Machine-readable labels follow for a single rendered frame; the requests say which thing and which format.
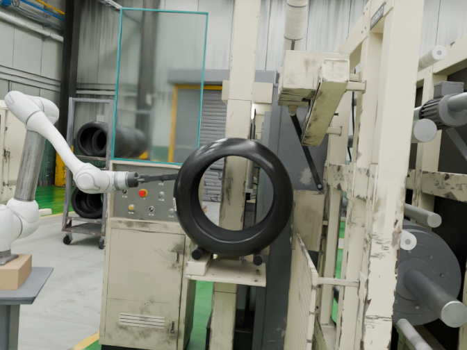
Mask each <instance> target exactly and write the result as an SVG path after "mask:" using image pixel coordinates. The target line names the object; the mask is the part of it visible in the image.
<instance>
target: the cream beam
mask: <svg viewBox="0 0 467 350"><path fill-rule="evenodd" d="M324 58H335V59H347V60H350V54H348V53H325V52H314V51H292V50H286V51H285V55H284V61H283V62H282V64H281V71H280V74H279V75H280V77H279V80H278V82H279V89H278V96H277V103H278V104H277V105H278V106H287V105H295V106H299V107H304V108H307V106H308V104H309V102H308V101H302V99H303V98H306V99H310V100H311V98H312V96H313V95H314V93H315V92H316V88H317V84H318V75H319V70H320V66H322V62H323V59H324ZM282 66H283V73H282ZM281 74H282V81H281Z"/></svg>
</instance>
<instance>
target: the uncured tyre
mask: <svg viewBox="0 0 467 350"><path fill-rule="evenodd" d="M228 156H239V157H243V158H246V159H249V160H251V161H253V162H254V163H256V164H257V165H258V166H260V167H261V168H262V169H263V170H264V171H265V172H266V174H267V175H268V177H269V178H270V180H271V182H272V186H273V200H272V205H271V207H270V210H269V211H268V213H267V215H266V216H265V217H264V218H263V219H262V220H261V221H260V222H259V223H258V224H256V225H255V226H253V227H251V228H247V229H244V230H239V231H234V230H229V229H225V228H222V227H220V226H218V225H216V224H214V223H213V222H212V221H211V220H210V219H209V218H208V217H207V216H206V214H205V213H204V211H203V210H202V207H201V204H200V202H199V184H200V181H201V179H202V176H203V175H204V172H205V171H206V170H207V169H208V168H209V167H210V166H211V165H212V164H213V163H214V162H216V161H217V160H219V159H221V158H225V157H228ZM173 198H175V201H176V208H177V211H175V214H176V216H177V219H178V222H179V224H180V226H181V227H182V229H183V231H184V232H185V234H186V235H187V236H188V237H189V238H190V239H191V240H192V241H193V242H194V243H195V244H196V245H198V246H199V247H201V248H202V249H204V250H206V251H208V252H210V253H213V254H216V255H219V256H225V257H243V256H248V255H252V254H254V253H257V252H259V251H261V250H263V249H265V248H266V247H268V246H270V245H271V244H272V243H273V242H274V241H275V240H276V239H277V238H278V237H279V236H280V235H281V233H282V232H283V231H284V229H285V227H286V225H287V223H288V221H289V219H290V216H291V213H292V209H293V186H292V183H291V179H290V176H289V174H288V171H287V169H286V168H285V166H284V164H283V163H282V161H280V159H279V158H278V157H277V156H276V155H275V154H274V153H273V152H272V151H271V150H269V148H267V147H265V146H263V145H262V144H260V143H258V142H255V141H253V140H249V139H247V138H242V137H224V138H220V139H216V140H212V141H210V142H207V143H206V144H203V145H202V146H201V147H199V148H198V149H196V150H195V151H193V152H192V153H191V154H190V155H189V156H188V157H187V159H186V160H185V161H184V163H183V164H182V166H181V168H180V170H179V172H178V174H177V177H176V180H175V182H174V189H173Z"/></svg>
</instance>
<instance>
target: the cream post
mask: <svg viewBox="0 0 467 350"><path fill-rule="evenodd" d="M260 8H261V0H236V4H235V13H234V23H233V41H232V50H231V68H230V77H229V92H228V93H229V95H228V104H227V122H226V131H225V137H226V138H228V137H237V138H247V139H249V140H250V131H251V122H252V104H253V96H254V79H255V69H256V52H257V44H258V34H259V17H260ZM247 166H248V159H246V158H243V157H239V156H228V157H225V158H224V159H223V168H222V185H221V195H220V212H219V222H218V226H220V227H222V228H225V229H229V230H234V231H239V230H242V229H243V218H244V209H245V192H246V182H247ZM216 258H219V259H226V260H240V257H225V256H219V255H216ZM213 284H214V286H213V297H212V298H213V303H212V313H211V332H210V340H209V350H233V348H234V331H235V322H236V305H237V296H238V284H235V283H221V282H214V283H213Z"/></svg>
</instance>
